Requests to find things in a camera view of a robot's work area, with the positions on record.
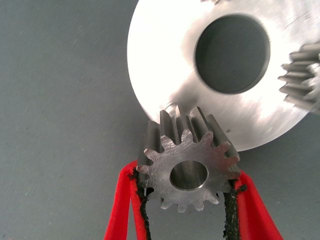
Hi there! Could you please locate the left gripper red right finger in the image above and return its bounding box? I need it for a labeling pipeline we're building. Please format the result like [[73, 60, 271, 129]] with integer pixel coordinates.
[[221, 173, 285, 240]]

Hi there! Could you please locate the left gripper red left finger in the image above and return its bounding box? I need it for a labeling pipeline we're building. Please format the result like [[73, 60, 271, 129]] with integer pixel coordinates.
[[103, 161, 152, 240]]

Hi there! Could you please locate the small steel planetary gear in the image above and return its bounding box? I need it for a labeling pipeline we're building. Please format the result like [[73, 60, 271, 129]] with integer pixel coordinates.
[[277, 42, 320, 113], [136, 106, 241, 213]]

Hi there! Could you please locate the round metal carrier plate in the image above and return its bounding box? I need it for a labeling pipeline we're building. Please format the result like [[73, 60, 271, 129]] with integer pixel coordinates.
[[126, 0, 320, 153]]

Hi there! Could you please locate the dark grey table cloth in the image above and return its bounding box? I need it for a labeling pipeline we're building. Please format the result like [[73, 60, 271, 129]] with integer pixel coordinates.
[[0, 0, 320, 240]]

